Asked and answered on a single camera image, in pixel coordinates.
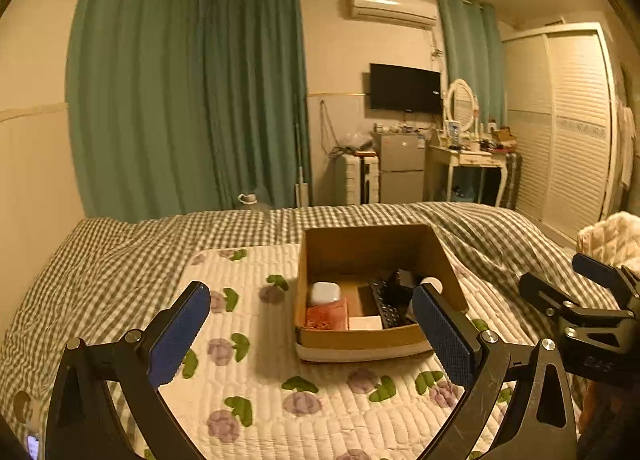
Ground white suitcase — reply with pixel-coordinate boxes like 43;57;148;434
332;153;381;206

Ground reddish box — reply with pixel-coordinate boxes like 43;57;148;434
305;299;349;331

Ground narrow teal curtain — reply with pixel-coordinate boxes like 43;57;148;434
436;0;507;126

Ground grey suitcase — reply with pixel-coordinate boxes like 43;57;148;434
500;153;523;208

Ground wide teal curtain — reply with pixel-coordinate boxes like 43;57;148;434
65;0;221;218

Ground white dressing table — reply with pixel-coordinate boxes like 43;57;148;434
425;133;511;208

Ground black small box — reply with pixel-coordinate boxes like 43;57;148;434
385;269;423;298

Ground white earbuds case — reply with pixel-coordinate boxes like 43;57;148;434
308;281;343;306

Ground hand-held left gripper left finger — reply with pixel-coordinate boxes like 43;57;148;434
44;281;212;460

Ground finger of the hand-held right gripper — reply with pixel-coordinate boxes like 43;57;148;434
518;271;633;336
571;253;640;301

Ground white air conditioner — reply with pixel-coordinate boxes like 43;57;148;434
344;0;438;30

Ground silver fridge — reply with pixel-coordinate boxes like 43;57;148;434
372;133;428;206

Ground floral quilted mat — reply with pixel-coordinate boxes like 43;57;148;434
100;245;506;460

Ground oval white mirror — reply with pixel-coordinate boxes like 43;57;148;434
445;79;476;133

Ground black wall television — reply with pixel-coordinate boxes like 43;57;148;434
369;63;442;114

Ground white hanging clothes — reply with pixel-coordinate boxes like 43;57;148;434
616;95;637;188

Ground clear water jug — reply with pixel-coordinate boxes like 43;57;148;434
237;190;273;211

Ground brown cardboard box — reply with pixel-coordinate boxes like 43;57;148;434
294;223;470;363

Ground black keypad device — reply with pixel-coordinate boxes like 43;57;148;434
367;277;418;328

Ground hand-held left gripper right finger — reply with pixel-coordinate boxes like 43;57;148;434
411;284;578;460

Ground grey checked blanket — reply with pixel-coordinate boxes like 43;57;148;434
0;200;621;460

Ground white louvred wardrobe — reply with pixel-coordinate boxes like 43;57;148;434
502;23;631;241

